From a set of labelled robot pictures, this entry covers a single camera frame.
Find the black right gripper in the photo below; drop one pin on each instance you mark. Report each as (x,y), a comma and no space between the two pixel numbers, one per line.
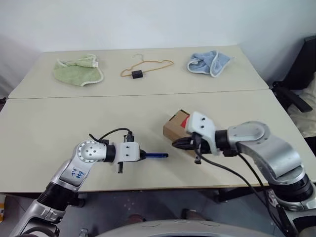
(205,148)

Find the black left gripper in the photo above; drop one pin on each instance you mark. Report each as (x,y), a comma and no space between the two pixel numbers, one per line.
(142,155)

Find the blue pen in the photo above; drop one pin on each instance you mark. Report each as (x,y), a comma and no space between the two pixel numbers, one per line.
(158,155)

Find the brown cardboard box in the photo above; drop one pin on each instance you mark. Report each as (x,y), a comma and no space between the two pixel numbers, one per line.
(174,128)

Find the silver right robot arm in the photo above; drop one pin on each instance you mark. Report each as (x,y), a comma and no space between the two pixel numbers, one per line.
(266,150)

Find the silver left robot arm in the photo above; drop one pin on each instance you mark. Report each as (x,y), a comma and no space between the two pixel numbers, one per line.
(71,170)

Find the dark brown rounded shape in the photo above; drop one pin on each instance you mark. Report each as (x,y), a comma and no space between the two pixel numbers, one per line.
(135,219)
(195,215)

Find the grey robot torso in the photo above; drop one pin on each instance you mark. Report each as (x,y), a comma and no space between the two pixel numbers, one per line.
(172,228)

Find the small black cube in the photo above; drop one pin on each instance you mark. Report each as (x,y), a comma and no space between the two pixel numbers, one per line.
(137,74)

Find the blue towel with white trim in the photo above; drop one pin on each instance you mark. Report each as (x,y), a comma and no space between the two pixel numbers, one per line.
(202,63)

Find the green towel with white trim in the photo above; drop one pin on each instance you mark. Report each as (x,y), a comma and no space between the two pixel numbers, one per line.
(74,74)

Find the black chair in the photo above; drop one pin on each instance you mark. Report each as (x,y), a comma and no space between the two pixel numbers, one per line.
(293,98)

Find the cream cushion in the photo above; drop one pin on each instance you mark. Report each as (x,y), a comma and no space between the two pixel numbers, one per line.
(306,113)

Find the yellow object under table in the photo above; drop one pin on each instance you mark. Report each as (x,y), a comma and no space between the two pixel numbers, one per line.
(2,207)

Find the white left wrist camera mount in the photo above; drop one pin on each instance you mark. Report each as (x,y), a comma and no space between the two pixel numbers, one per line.
(127,151)

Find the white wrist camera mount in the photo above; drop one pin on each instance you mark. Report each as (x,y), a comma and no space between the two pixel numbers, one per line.
(201,126)
(127,151)

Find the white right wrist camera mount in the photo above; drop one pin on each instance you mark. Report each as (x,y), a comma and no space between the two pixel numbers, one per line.
(201,126)

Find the black table frame bracket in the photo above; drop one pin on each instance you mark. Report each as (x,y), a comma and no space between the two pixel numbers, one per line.
(229,195)

